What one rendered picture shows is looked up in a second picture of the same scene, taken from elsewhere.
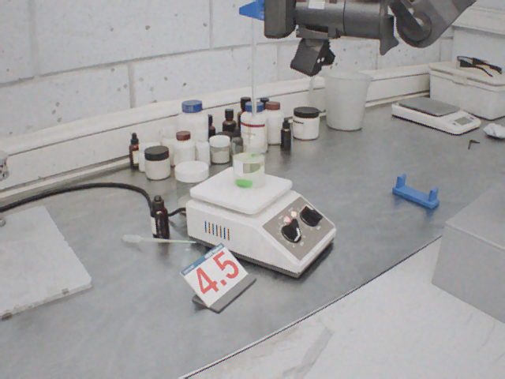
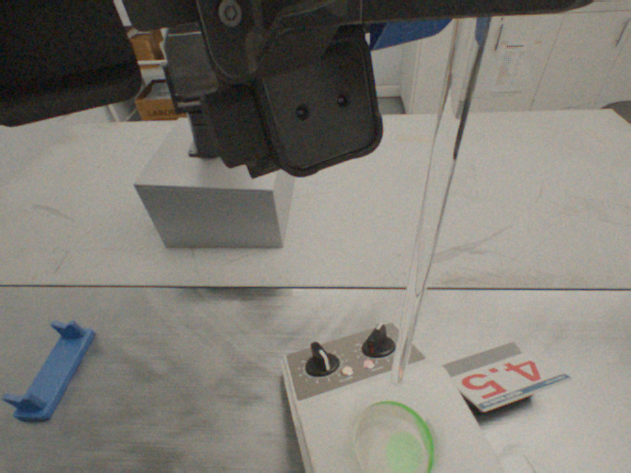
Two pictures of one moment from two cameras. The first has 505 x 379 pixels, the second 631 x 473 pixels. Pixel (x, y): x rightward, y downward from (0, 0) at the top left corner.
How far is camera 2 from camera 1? 0.74 m
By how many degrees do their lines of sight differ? 100
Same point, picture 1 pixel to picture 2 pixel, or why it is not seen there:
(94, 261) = not seen: outside the picture
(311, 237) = (346, 343)
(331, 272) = (347, 321)
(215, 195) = (483, 460)
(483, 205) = (210, 177)
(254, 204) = (426, 375)
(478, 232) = not seen: hidden behind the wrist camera
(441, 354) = (361, 204)
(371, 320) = (374, 252)
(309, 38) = not seen: hidden behind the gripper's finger
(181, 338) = (568, 330)
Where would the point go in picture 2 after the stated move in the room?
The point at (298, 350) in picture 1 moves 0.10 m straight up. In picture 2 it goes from (457, 263) to (476, 204)
